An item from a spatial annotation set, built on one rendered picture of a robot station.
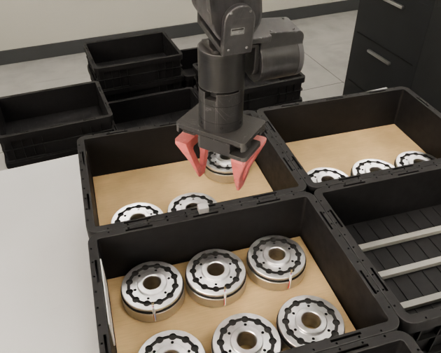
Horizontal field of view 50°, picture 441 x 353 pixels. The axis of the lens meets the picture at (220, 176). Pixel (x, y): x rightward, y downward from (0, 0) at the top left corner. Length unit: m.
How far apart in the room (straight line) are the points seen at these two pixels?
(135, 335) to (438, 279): 0.53
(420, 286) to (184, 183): 0.51
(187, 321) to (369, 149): 0.63
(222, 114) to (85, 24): 3.21
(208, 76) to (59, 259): 0.66
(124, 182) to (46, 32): 2.77
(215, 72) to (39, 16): 3.19
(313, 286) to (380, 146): 0.48
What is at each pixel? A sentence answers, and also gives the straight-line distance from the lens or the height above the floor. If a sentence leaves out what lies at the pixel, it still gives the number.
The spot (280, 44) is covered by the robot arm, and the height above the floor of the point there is 1.26.
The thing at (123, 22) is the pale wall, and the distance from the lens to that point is 3.80.
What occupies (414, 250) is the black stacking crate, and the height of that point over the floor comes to 0.83.
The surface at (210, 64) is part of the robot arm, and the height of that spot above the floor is 1.25.
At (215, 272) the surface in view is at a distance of 0.84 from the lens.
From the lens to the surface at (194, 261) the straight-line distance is 0.83.
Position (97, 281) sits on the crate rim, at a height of 0.92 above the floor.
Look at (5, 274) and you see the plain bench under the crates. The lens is 1.12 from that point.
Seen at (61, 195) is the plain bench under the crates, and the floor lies 0.70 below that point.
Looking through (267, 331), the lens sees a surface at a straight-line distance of 0.75.
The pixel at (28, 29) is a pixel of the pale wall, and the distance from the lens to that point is 3.73.
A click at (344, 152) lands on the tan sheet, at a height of 0.83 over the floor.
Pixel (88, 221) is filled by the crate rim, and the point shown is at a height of 0.93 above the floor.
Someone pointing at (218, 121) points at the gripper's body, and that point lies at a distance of 0.59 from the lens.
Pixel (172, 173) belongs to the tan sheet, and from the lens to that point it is 1.07.
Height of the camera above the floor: 1.49
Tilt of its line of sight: 39 degrees down
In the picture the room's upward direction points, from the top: straight up
